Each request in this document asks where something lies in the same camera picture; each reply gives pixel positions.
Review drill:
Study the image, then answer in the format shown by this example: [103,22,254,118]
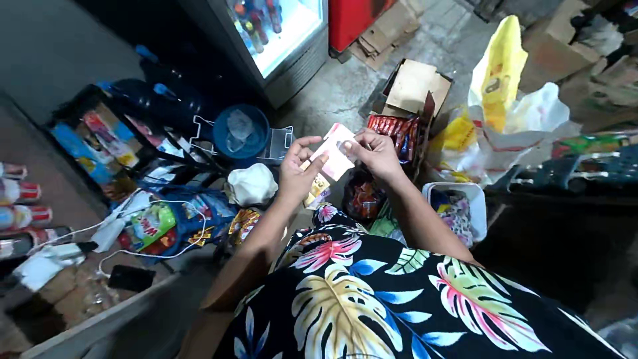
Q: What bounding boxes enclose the person's left hand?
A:
[277,136,330,209]

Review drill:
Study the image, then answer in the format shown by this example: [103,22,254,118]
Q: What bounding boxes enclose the person's right hand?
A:
[343,128,405,189]

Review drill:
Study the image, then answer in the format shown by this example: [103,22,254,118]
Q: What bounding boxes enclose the pink and white paper banknote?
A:
[309,123,358,182]

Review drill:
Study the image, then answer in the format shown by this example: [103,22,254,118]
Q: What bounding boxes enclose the yellow banknote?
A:
[300,161,331,208]

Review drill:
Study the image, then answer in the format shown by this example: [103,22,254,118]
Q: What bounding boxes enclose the violet banknote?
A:
[304,187,332,210]

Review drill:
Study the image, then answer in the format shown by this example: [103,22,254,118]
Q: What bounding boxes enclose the person's right forearm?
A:
[386,172,480,266]

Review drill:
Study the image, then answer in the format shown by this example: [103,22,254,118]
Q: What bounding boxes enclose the person's left forearm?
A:
[201,197,304,311]

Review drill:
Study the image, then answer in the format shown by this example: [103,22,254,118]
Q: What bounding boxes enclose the pile of red packets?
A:
[367,114,421,165]

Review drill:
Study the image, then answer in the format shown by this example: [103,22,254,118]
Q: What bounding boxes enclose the dark bag of red packets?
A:
[343,169,388,221]

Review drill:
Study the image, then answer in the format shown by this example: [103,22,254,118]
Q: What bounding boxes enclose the knotted white plastic bag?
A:
[224,163,279,207]

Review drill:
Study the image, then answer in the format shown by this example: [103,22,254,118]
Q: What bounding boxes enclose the clear plastic bag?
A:
[226,109,255,154]

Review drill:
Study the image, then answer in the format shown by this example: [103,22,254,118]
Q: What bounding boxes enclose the open brown cardboard box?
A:
[359,58,454,175]

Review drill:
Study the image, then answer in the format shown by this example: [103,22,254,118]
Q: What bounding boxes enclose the blue round bucket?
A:
[212,103,271,161]

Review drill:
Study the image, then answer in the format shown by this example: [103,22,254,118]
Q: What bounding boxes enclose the green plastic bag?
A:
[368,199,408,247]

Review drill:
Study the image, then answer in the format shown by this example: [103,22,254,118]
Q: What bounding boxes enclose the lit glass-door drink fridge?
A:
[178,0,330,110]

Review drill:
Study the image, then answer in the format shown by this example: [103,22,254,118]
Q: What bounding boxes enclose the pile of orange-yellow packets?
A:
[227,208,263,248]

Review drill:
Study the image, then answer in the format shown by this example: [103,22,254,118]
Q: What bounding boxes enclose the stack of flattened cardboard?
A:
[348,0,425,71]

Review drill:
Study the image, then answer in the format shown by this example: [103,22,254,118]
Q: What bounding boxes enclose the pile of small assorted packets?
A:
[178,193,215,247]

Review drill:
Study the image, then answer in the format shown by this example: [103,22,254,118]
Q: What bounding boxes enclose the red cabinet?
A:
[328,0,398,54]

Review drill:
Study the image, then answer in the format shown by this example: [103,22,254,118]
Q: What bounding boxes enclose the pile of purple sachets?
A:
[431,187,474,247]

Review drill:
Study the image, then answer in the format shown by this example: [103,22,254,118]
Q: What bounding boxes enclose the white plastic tub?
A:
[422,181,488,249]

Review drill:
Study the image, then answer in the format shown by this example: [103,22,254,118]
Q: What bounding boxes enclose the blue basket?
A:
[112,184,239,260]

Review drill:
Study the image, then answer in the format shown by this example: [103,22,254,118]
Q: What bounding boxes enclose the dark blue water jug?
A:
[148,83,214,125]
[96,77,156,116]

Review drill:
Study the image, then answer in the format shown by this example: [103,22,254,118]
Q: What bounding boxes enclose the person's body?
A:
[212,202,630,359]

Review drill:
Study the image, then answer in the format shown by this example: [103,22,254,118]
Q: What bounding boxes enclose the yellow plastic bag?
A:
[468,15,528,133]

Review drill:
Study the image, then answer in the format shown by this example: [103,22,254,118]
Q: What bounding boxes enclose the green detergent packet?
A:
[127,201,177,253]

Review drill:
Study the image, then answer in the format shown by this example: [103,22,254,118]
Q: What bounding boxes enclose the large brown cardboard box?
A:
[520,0,602,94]

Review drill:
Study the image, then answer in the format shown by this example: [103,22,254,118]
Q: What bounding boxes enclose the black phone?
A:
[108,264,157,293]

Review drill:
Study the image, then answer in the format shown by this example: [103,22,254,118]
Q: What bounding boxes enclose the black crate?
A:
[46,84,224,210]

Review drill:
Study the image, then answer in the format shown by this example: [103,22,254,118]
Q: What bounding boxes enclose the crumpled white plastic wrapper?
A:
[13,242,99,293]

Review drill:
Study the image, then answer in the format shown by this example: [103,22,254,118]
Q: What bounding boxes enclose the row of red-white cans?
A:
[0,161,75,262]

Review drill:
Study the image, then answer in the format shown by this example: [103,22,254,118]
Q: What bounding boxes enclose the white wire rack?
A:
[189,115,295,166]

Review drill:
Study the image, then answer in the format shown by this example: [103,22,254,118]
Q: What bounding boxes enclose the white cable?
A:
[31,199,207,278]

